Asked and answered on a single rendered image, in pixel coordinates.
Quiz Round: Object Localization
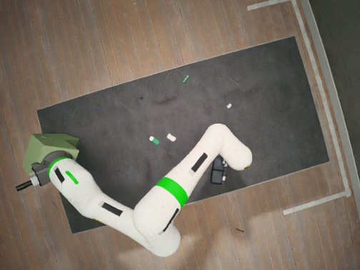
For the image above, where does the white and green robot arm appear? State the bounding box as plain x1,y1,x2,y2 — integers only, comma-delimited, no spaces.
16,124,252,257

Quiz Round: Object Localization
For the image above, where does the green and white eraser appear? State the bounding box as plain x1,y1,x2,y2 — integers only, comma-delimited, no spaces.
150,136,160,145

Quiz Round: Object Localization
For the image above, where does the grey three-compartment bin rack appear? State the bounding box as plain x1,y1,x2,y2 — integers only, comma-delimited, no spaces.
210,154,227,185

